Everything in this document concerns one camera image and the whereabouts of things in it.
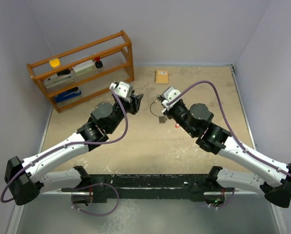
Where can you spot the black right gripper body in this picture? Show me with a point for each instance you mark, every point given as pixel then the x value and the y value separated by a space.
pixel 176 113

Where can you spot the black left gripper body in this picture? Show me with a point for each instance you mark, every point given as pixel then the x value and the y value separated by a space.
pixel 128 106

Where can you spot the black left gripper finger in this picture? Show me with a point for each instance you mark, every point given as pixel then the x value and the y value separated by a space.
pixel 136 99
pixel 134 110

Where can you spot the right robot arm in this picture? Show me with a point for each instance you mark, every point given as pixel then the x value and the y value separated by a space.
pixel 267 176

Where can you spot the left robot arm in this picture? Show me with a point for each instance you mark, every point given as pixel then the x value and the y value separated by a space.
pixel 26 179

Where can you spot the brown spiral notebook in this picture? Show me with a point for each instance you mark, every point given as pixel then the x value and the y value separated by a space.
pixel 161 77

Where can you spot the black red stamp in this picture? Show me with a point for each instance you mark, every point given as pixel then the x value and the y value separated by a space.
pixel 98 62

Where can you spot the white box on shelf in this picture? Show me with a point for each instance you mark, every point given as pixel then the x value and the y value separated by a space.
pixel 83 68

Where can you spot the blue stapler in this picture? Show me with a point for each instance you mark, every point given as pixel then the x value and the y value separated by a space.
pixel 66 95

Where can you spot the orange wooden shelf rack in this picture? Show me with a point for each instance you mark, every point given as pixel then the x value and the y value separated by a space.
pixel 66 85

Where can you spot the white black stapler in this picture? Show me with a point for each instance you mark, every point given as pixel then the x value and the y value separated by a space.
pixel 57 80

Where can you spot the yellow sticky note pad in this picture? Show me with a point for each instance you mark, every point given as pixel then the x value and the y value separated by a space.
pixel 55 63

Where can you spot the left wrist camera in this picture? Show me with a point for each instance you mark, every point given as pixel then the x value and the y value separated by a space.
pixel 122 89

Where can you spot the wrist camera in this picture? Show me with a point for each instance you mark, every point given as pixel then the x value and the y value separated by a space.
pixel 169 97
pixel 122 89

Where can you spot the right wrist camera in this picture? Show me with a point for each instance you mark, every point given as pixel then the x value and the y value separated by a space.
pixel 169 97

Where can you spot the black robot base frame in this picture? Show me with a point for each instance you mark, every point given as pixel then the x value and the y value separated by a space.
pixel 193 187

